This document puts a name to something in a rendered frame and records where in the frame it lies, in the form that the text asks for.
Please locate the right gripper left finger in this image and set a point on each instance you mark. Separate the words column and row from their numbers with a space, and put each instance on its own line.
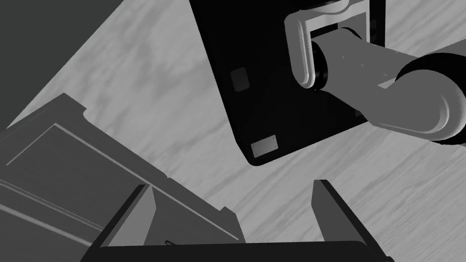
column 136, row 222

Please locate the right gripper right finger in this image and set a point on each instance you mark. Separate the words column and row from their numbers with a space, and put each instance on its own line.
column 329, row 218

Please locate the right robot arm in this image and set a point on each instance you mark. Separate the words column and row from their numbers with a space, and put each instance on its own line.
column 411, row 102

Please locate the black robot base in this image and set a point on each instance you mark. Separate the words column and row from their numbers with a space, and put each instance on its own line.
column 262, row 72

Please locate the grey panelled cupboard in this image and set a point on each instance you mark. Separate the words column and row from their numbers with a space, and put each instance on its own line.
column 72, row 163

